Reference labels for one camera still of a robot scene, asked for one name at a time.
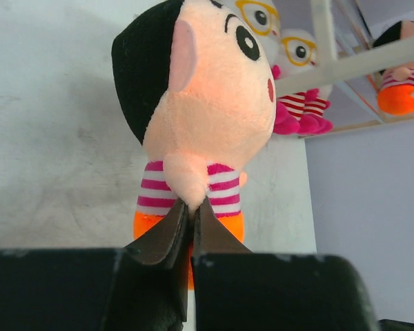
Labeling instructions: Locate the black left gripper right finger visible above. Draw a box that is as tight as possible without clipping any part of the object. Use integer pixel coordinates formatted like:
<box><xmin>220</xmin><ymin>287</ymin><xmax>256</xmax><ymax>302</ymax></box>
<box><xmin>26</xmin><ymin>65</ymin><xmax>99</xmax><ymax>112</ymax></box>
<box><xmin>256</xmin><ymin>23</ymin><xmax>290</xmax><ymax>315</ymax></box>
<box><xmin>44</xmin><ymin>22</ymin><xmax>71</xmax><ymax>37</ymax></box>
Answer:
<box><xmin>192</xmin><ymin>203</ymin><xmax>380</xmax><ymax>330</ymax></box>

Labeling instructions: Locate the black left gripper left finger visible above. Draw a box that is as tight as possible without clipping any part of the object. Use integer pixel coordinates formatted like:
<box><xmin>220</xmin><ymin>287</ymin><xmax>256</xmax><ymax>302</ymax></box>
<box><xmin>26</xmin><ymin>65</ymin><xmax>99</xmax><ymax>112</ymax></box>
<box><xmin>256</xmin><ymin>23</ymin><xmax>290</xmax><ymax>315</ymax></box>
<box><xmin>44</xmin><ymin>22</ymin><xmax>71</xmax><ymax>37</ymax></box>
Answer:
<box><xmin>0</xmin><ymin>201</ymin><xmax>189</xmax><ymax>330</ymax></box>

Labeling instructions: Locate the pink panda plush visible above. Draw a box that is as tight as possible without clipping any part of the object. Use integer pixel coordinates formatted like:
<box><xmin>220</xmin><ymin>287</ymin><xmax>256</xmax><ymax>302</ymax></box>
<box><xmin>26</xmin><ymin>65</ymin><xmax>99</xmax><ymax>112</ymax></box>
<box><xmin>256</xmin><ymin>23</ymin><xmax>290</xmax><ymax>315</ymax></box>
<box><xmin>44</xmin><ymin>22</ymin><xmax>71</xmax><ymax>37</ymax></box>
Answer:
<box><xmin>277</xmin><ymin>28</ymin><xmax>333</xmax><ymax>136</ymax></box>
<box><xmin>231</xmin><ymin>0</ymin><xmax>299</xmax><ymax>135</ymax></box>

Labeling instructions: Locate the pink panda plush back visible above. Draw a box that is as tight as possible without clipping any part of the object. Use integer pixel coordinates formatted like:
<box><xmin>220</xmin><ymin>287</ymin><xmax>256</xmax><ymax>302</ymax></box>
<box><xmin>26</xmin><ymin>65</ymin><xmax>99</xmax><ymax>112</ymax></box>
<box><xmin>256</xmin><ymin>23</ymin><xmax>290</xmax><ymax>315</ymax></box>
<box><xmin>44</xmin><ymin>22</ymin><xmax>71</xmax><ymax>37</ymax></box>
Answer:
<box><xmin>231</xmin><ymin>0</ymin><xmax>299</xmax><ymax>135</ymax></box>

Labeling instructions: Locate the peach doll plush back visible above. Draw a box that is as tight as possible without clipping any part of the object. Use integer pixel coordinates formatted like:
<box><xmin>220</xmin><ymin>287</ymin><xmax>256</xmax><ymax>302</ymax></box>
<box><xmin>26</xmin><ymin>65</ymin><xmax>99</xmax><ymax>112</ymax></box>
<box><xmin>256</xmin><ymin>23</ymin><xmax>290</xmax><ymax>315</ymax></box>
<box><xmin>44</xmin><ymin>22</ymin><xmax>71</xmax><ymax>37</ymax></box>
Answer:
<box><xmin>110</xmin><ymin>0</ymin><xmax>277</xmax><ymax>290</ymax></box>

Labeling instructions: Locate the peach doll plush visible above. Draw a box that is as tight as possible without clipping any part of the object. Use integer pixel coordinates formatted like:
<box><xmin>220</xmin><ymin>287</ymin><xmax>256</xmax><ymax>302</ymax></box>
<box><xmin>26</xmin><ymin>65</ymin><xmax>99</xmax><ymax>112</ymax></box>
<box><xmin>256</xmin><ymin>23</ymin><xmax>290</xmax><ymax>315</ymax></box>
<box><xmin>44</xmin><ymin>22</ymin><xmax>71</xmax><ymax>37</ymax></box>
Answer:
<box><xmin>372</xmin><ymin>20</ymin><xmax>414</xmax><ymax>117</ymax></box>
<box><xmin>110</xmin><ymin>0</ymin><xmax>277</xmax><ymax>290</ymax></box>

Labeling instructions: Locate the cream metal-rod shelf rack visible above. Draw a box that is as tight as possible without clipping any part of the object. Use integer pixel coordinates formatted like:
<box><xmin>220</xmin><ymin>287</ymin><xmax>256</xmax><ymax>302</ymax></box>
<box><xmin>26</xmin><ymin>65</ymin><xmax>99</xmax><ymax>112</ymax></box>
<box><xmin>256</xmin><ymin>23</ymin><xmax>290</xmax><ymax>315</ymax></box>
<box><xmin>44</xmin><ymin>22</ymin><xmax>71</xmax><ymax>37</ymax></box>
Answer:
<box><xmin>274</xmin><ymin>0</ymin><xmax>414</xmax><ymax>139</ymax></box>

